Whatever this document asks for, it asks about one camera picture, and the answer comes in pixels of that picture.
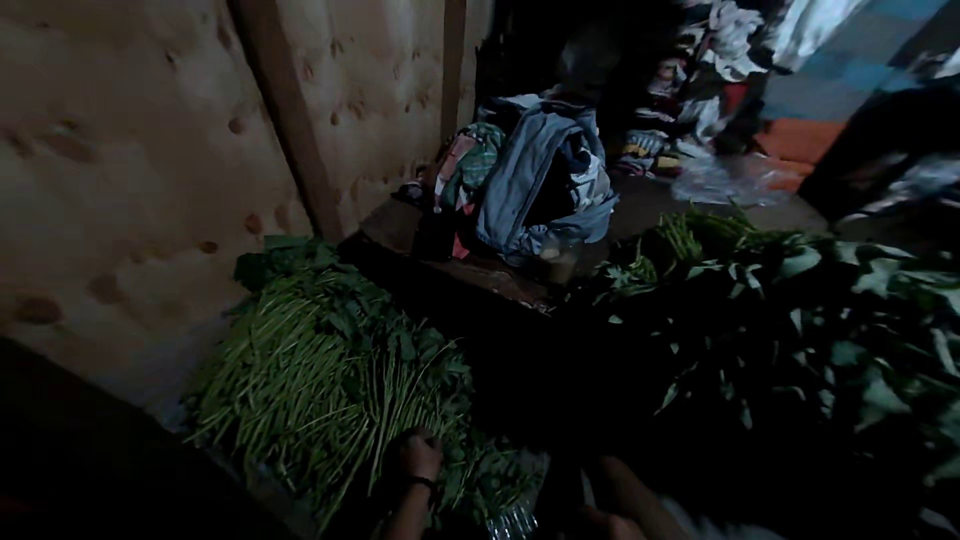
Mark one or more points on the person's right hand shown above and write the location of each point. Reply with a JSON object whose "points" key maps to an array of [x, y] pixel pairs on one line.
{"points": [[611, 526]]}

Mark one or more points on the person's left hand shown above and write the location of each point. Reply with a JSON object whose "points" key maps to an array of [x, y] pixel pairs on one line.
{"points": [[420, 459]]}

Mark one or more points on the person's left fingers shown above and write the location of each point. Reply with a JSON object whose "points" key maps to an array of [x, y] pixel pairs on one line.
{"points": [[423, 436]]}

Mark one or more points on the person's right fingers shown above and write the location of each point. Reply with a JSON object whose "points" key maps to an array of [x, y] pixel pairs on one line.
{"points": [[592, 516]]}

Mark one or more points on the knife with metal blade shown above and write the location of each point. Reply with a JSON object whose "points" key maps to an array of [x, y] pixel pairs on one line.
{"points": [[588, 488]]}

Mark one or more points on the person's left forearm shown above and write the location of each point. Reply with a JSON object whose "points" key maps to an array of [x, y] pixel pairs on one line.
{"points": [[408, 511]]}

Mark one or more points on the person's legs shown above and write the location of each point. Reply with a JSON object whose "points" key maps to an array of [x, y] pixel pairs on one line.
{"points": [[636, 493]]}

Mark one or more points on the clear ribbed plastic container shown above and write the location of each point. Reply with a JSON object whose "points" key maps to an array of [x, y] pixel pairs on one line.
{"points": [[513, 522]]}

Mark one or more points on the pile of green leafy stems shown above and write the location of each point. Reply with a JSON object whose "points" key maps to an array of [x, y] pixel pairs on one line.
{"points": [[300, 375]]}

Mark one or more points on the low wooden platform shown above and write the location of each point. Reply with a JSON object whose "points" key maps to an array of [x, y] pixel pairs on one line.
{"points": [[480, 276]]}

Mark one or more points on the clear plastic jar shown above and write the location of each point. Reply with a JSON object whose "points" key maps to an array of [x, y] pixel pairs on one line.
{"points": [[559, 259]]}

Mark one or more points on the pile of clothes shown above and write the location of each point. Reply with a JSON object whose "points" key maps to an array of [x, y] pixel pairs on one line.
{"points": [[517, 180]]}

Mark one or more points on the heap of broad dark-green leaves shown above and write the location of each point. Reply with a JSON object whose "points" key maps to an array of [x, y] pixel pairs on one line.
{"points": [[870, 360]]}

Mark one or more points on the clear plastic bag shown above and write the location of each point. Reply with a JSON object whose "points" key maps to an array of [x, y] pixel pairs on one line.
{"points": [[724, 184]]}

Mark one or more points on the stack of folded garments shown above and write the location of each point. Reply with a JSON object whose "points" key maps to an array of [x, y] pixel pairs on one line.
{"points": [[651, 139]]}

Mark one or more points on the orange cloth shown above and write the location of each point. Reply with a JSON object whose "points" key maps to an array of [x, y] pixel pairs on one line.
{"points": [[801, 141]]}

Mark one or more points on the white hanging cloth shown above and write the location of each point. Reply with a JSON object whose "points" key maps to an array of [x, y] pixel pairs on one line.
{"points": [[810, 26]]}

